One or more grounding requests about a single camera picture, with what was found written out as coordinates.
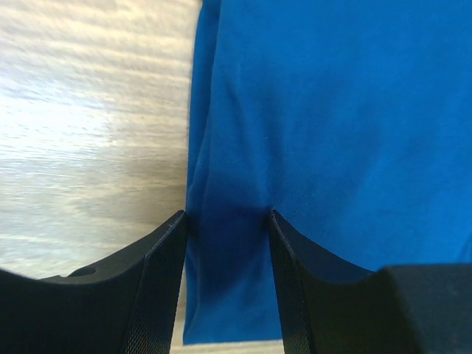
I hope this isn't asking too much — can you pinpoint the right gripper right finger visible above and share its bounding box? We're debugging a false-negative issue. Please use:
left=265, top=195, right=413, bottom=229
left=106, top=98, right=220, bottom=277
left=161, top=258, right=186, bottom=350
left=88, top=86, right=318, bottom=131
left=269, top=211, right=471, bottom=354

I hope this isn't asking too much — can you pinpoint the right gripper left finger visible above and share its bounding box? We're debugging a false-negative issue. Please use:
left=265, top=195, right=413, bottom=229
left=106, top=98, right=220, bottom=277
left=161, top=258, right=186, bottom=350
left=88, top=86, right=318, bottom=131
left=1, top=211, right=187, bottom=354

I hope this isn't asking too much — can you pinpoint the blue printed t shirt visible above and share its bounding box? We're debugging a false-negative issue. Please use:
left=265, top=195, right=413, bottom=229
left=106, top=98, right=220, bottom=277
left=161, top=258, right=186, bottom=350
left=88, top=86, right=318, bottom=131
left=183, top=1, right=471, bottom=344

